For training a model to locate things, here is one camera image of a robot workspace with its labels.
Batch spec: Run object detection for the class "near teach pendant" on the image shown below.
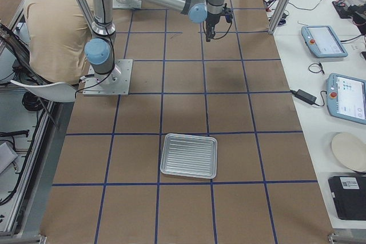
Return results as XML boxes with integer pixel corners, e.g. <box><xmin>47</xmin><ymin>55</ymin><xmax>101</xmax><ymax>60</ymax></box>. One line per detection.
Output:
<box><xmin>327</xmin><ymin>73</ymin><xmax>365</xmax><ymax>125</ymax></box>

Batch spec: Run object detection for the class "white chair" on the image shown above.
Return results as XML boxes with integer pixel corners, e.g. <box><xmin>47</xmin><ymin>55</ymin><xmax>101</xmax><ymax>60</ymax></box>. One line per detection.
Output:
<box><xmin>10</xmin><ymin>79</ymin><xmax>79</xmax><ymax>130</ymax></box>

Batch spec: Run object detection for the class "far teach pendant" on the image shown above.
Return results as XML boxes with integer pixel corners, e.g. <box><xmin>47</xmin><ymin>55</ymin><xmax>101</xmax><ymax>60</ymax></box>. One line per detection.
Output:
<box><xmin>301</xmin><ymin>25</ymin><xmax>348</xmax><ymax>58</ymax></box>

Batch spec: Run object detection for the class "teach pendant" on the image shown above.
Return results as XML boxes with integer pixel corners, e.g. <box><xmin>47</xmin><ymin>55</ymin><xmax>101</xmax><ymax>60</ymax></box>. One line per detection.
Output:
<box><xmin>327</xmin><ymin>73</ymin><xmax>365</xmax><ymax>125</ymax></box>
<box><xmin>301</xmin><ymin>25</ymin><xmax>348</xmax><ymax>58</ymax></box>

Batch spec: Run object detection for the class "beige round plate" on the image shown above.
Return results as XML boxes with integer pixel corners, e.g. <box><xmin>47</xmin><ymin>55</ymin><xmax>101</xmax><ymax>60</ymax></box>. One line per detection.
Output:
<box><xmin>331</xmin><ymin>133</ymin><xmax>365</xmax><ymax>173</ymax></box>

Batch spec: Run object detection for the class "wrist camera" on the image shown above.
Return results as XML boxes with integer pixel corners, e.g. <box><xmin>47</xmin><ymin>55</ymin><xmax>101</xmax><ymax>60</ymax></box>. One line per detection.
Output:
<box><xmin>221</xmin><ymin>3</ymin><xmax>233</xmax><ymax>24</ymax></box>

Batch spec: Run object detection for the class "black box with label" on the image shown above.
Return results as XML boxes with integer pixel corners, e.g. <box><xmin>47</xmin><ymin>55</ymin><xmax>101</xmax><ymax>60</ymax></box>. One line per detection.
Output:
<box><xmin>328</xmin><ymin>176</ymin><xmax>365</xmax><ymax>221</ymax></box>

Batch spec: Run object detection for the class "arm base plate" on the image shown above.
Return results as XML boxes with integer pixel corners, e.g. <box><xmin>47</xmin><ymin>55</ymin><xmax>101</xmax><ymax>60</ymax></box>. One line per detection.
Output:
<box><xmin>82</xmin><ymin>59</ymin><xmax>133</xmax><ymax>96</ymax></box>
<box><xmin>113</xmin><ymin>0</ymin><xmax>142</xmax><ymax>10</ymax></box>

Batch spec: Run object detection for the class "person in beige shirt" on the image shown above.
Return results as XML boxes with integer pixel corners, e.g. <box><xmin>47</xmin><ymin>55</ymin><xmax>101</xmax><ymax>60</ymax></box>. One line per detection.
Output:
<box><xmin>23</xmin><ymin>0</ymin><xmax>92</xmax><ymax>85</ymax></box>

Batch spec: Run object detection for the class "black power adapter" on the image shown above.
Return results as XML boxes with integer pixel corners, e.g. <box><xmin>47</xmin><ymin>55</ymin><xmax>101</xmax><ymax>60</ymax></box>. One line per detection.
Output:
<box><xmin>290</xmin><ymin>89</ymin><xmax>317</xmax><ymax>105</ymax></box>

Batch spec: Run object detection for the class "silver ribbed metal tray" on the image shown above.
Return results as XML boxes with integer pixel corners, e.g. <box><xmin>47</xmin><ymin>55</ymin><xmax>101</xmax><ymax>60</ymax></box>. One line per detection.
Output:
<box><xmin>160</xmin><ymin>133</ymin><xmax>218</xmax><ymax>179</ymax></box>

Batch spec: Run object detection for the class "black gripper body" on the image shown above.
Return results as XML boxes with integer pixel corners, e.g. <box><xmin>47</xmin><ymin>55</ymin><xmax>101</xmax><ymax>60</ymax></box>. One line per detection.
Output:
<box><xmin>205</xmin><ymin>12</ymin><xmax>221</xmax><ymax>31</ymax></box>

